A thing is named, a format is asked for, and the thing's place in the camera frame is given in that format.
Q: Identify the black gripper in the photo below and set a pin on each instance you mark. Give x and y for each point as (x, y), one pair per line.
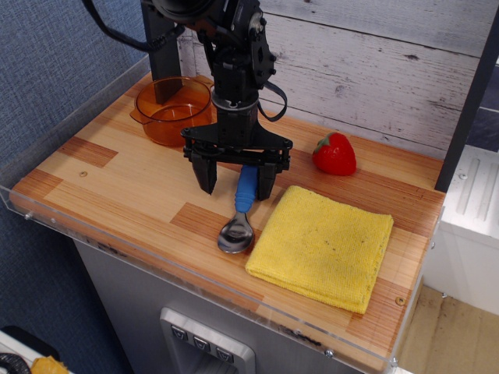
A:
(236, 137)

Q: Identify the blue-handled metal spoon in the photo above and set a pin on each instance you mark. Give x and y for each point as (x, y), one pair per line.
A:
(237, 235)

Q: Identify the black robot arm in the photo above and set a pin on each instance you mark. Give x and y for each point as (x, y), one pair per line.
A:
(233, 34)

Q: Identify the clear acrylic counter guard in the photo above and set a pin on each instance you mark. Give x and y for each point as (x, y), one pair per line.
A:
(97, 179)

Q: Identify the orange transparent plastic pot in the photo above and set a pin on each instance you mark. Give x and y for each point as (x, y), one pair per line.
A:
(167, 106)

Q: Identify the red toy strawberry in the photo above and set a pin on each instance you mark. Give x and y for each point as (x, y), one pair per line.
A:
(334, 155)

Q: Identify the yellow folded microfiber cloth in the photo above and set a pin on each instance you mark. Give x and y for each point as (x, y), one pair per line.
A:
(328, 251)

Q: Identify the grey toy cabinet front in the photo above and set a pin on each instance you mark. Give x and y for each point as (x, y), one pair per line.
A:
(133, 296)

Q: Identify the silver dispenser button panel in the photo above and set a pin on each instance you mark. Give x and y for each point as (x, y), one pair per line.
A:
(197, 348)

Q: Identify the white toy sink unit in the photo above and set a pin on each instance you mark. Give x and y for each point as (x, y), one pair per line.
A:
(463, 258)

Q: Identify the yellow and black object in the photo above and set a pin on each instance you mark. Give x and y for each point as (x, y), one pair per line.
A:
(45, 365)

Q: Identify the dark grey left post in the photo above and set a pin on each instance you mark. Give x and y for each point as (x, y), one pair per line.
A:
(165, 62)

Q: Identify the dark grey post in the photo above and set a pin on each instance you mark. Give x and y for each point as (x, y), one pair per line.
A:
(165, 62)
(472, 103)

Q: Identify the dark grey right post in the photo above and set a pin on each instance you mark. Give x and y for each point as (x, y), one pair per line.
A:
(472, 103)

